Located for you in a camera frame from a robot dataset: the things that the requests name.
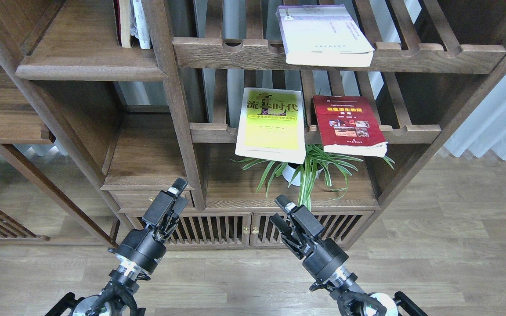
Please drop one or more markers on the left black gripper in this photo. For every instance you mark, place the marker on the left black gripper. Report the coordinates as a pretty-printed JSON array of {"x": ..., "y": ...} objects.
[{"x": 142, "y": 250}]

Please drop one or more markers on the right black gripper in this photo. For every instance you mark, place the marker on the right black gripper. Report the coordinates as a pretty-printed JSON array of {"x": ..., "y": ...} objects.
[{"x": 300, "y": 233}]

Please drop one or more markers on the red paperback book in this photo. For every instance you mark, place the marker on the red paperback book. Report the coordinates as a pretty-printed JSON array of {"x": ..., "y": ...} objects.
[{"x": 348, "y": 126}]

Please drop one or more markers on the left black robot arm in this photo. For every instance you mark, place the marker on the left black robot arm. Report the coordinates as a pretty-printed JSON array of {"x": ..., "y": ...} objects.
[{"x": 111, "y": 301}]

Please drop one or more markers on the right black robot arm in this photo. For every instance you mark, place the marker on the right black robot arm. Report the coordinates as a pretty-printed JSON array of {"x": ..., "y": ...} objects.
[{"x": 352, "y": 300}]

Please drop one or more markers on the brass cabinet door knobs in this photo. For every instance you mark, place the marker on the brass cabinet door knobs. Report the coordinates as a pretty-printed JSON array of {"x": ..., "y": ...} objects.
[{"x": 250, "y": 230}]

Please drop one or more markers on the white plant pot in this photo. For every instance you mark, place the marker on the white plant pot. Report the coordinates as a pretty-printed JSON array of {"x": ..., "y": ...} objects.
[{"x": 294, "y": 173}]

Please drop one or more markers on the spider plant leaves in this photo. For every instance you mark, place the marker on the spider plant leaves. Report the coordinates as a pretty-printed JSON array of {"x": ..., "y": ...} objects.
[{"x": 325, "y": 182}]

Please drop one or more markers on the yellow green book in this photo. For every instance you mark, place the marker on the yellow green book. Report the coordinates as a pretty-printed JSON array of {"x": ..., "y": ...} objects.
[{"x": 271, "y": 125}]

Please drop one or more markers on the dark wooden bookshelf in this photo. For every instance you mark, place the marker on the dark wooden bookshelf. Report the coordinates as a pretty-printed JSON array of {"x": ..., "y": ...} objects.
[{"x": 134, "y": 119}]

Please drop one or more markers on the white purple book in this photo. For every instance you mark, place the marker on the white purple book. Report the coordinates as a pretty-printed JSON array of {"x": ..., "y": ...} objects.
[{"x": 322, "y": 35}]

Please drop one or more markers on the upright tan book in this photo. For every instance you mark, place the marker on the upright tan book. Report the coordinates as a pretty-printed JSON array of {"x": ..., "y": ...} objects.
[{"x": 123, "y": 11}]

